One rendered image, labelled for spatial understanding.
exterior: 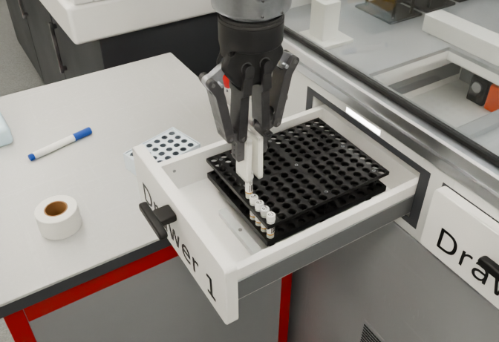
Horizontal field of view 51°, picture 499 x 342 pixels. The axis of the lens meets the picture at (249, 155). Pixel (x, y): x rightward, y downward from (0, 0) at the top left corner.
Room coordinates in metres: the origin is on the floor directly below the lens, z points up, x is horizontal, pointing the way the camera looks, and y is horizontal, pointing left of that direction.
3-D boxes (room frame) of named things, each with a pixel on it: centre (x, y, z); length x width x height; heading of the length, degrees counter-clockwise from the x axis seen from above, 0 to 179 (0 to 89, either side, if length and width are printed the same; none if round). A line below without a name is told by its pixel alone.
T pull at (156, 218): (0.51, 0.12, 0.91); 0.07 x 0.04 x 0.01; 32
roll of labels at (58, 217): (0.64, 0.32, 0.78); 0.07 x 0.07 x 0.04
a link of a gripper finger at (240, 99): (0.55, 0.01, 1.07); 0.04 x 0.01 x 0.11; 32
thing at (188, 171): (0.64, -0.08, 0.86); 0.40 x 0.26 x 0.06; 122
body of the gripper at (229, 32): (0.56, 0.00, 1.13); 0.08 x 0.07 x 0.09; 122
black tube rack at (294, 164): (0.63, -0.07, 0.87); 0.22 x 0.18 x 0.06; 122
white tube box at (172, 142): (0.81, 0.17, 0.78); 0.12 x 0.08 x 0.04; 137
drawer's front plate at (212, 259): (0.53, 0.10, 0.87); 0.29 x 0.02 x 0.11; 32
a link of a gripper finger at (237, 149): (0.55, 0.02, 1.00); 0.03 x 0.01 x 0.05; 122
